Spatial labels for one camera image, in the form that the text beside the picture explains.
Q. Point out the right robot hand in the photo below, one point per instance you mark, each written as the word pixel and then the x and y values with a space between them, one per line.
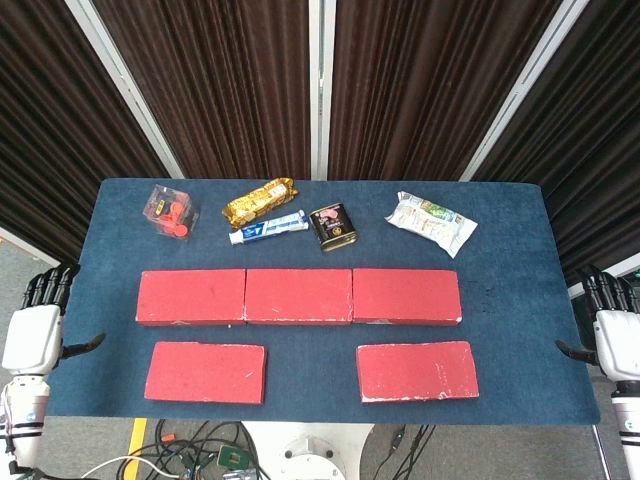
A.
pixel 620 345

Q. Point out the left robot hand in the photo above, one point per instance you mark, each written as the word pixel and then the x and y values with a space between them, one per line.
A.
pixel 32 340

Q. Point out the red brick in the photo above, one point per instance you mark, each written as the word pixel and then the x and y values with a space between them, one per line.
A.
pixel 417 371
pixel 205 372
pixel 406 296
pixel 190 297
pixel 298 296

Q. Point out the clear box with red caps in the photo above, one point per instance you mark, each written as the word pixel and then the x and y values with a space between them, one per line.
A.
pixel 170 214

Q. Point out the brown pleated curtain panel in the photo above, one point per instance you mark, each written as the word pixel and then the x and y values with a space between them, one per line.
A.
pixel 220 85
pixel 595 150
pixel 45 125
pixel 420 85

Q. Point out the white snack bag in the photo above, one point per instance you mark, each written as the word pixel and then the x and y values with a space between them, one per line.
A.
pixel 430 222

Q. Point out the green circuit board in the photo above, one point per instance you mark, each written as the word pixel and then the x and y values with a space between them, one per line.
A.
pixel 232 456

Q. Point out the blue white toothpaste box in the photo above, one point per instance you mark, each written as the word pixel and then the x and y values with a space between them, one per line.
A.
pixel 267 227

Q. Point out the gold snack package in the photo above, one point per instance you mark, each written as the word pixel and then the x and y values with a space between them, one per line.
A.
pixel 260 200

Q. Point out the blue felt table cover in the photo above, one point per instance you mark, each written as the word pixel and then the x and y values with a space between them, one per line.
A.
pixel 310 380

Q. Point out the black tin can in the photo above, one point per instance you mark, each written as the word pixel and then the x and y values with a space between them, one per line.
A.
pixel 332 227

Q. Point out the grey partition post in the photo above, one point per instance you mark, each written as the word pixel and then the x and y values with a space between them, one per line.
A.
pixel 530 85
pixel 319 90
pixel 125 90

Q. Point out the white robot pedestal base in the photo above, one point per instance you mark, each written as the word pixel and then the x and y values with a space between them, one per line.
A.
pixel 305 450

